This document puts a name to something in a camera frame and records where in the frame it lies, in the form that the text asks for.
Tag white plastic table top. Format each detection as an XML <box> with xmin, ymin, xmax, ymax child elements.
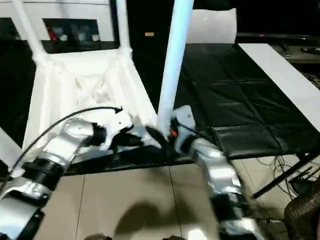
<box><xmin>22</xmin><ymin>47</ymin><xmax>167</xmax><ymax>167</ymax></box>

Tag white plastic table leg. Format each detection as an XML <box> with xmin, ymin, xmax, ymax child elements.
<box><xmin>11</xmin><ymin>0</ymin><xmax>49</xmax><ymax>62</ymax></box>
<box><xmin>155</xmin><ymin>0</ymin><xmax>195</xmax><ymax>136</ymax></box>
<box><xmin>115</xmin><ymin>0</ymin><xmax>134</xmax><ymax>54</ymax></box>
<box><xmin>0</xmin><ymin>126</ymin><xmax>24</xmax><ymax>169</ymax></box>

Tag black work mat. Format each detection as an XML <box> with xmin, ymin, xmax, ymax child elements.
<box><xmin>0</xmin><ymin>40</ymin><xmax>320</xmax><ymax>177</ymax></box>

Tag black stand bar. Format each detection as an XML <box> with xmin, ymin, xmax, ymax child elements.
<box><xmin>252</xmin><ymin>154</ymin><xmax>320</xmax><ymax>199</ymax></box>

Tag white plastic bag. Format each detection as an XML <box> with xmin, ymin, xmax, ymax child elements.
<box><xmin>186</xmin><ymin>8</ymin><xmax>238</xmax><ymax>45</ymax></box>

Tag white flat board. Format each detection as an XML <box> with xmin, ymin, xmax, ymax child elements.
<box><xmin>237</xmin><ymin>43</ymin><xmax>320</xmax><ymax>134</ymax></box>

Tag white cabinet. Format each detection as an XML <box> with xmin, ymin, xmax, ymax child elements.
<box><xmin>0</xmin><ymin>0</ymin><xmax>116</xmax><ymax>44</ymax></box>

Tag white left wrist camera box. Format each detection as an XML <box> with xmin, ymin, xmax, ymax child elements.
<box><xmin>98</xmin><ymin>110</ymin><xmax>134</xmax><ymax>151</ymax></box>

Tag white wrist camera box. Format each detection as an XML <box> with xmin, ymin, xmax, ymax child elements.
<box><xmin>169</xmin><ymin>105</ymin><xmax>196</xmax><ymax>134</ymax></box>
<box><xmin>98</xmin><ymin>110</ymin><xmax>134</xmax><ymax>151</ymax></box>

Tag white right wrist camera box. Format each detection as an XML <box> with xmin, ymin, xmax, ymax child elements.
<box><xmin>169</xmin><ymin>105</ymin><xmax>196</xmax><ymax>134</ymax></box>

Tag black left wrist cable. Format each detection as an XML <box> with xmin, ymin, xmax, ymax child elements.
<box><xmin>7</xmin><ymin>105</ymin><xmax>125</xmax><ymax>177</ymax></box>

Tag thin black floor cables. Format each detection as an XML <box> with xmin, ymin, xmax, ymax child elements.
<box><xmin>259</xmin><ymin>155</ymin><xmax>320</xmax><ymax>197</ymax></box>

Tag black corrugated hose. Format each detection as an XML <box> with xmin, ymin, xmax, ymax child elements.
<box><xmin>283</xmin><ymin>180</ymin><xmax>320</xmax><ymax>240</ymax></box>

